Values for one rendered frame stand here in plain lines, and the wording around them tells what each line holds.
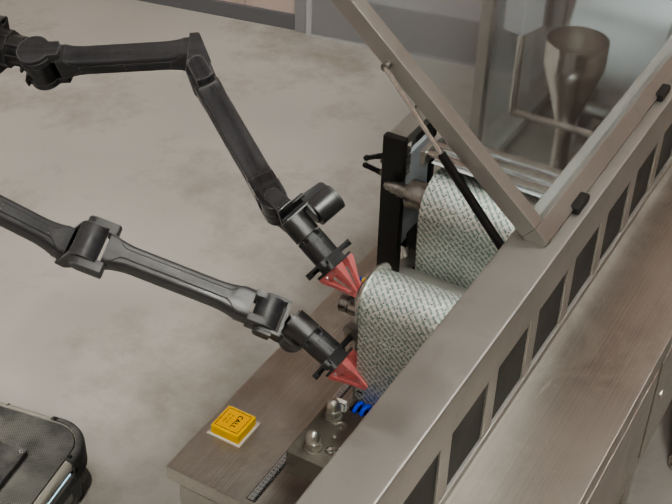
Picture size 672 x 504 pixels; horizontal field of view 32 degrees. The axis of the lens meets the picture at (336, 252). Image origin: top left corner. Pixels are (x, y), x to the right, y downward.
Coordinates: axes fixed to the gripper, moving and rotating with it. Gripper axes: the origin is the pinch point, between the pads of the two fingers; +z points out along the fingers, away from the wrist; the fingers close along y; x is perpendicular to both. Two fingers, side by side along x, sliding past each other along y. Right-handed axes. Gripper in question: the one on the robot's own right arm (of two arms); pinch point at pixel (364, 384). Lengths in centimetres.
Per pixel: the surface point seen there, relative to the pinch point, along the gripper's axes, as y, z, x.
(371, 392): 0.3, 2.1, 0.0
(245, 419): 8.4, -13.2, -24.7
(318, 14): -309, -121, -180
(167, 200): -153, -96, -179
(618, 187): -15, 8, 66
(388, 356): 0.2, -0.6, 11.5
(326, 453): 16.4, 2.9, -3.4
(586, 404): 20, 25, 56
